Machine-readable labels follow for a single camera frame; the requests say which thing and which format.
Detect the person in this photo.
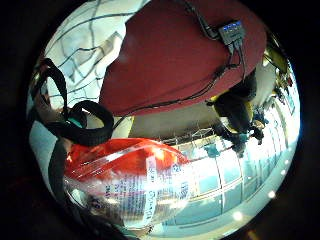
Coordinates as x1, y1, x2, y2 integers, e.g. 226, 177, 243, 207
99, 0, 268, 118

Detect red and clear plastic packet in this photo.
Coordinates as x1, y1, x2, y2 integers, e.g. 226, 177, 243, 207
63, 137, 201, 232

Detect grey hub box blue lights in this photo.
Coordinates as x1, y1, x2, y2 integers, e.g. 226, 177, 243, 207
218, 19, 248, 47

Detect long black cable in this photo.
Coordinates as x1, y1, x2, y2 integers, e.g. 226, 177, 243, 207
112, 41, 248, 132

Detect short black cable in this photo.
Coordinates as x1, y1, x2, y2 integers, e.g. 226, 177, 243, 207
179, 0, 222, 40

